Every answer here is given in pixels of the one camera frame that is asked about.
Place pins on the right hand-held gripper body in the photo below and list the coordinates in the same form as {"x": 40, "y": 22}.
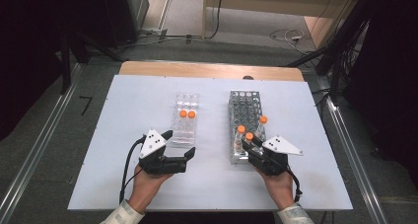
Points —
{"x": 272, "y": 161}

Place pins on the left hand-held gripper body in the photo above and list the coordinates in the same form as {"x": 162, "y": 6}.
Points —
{"x": 153, "y": 145}

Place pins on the orange-capped clear tube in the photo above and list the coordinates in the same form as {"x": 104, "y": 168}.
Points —
{"x": 241, "y": 129}
{"x": 263, "y": 119}
{"x": 249, "y": 136}
{"x": 191, "y": 114}
{"x": 183, "y": 114}

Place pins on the metal tube rack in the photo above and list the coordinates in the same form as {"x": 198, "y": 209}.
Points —
{"x": 244, "y": 107}

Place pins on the clear acrylic tube rack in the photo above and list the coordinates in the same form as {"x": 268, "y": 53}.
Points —
{"x": 184, "y": 99}

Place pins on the person's right hand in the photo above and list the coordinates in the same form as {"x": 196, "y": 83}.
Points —
{"x": 281, "y": 189}

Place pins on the person's left hand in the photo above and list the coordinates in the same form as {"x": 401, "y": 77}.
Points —
{"x": 148, "y": 187}

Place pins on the wooden table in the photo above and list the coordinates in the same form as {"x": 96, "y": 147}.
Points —
{"x": 197, "y": 69}

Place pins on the grey power strip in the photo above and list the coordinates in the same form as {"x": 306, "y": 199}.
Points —
{"x": 154, "y": 32}

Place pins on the black metal stand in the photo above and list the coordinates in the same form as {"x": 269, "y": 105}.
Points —
{"x": 65, "y": 66}

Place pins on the dark cabinet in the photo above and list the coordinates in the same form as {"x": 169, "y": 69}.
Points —
{"x": 131, "y": 13}

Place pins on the light wooden cabinet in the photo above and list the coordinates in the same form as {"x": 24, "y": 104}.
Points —
{"x": 263, "y": 0}

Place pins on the black curtain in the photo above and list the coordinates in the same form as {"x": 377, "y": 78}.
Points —
{"x": 391, "y": 69}

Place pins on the aluminium floor rail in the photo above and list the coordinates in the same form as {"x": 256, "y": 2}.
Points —
{"x": 370, "y": 201}
{"x": 49, "y": 122}

